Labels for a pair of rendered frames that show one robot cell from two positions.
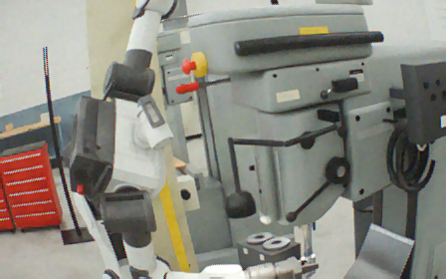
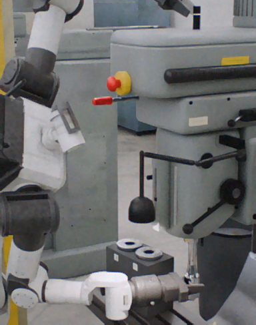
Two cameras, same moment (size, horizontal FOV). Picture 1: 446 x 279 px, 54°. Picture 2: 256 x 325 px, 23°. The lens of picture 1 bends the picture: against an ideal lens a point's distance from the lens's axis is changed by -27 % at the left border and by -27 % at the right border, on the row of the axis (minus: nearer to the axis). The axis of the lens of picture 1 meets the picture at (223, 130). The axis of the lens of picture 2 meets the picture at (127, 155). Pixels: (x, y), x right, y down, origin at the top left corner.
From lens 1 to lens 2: 39 cm
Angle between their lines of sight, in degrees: 11
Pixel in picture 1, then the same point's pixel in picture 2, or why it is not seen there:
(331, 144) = (227, 167)
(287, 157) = (186, 173)
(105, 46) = not seen: outside the picture
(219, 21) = (154, 45)
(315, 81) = (223, 109)
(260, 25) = (189, 53)
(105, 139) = (13, 137)
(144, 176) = (51, 176)
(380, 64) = not seen: outside the picture
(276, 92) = (189, 117)
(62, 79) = not seen: outside the picture
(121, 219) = (25, 220)
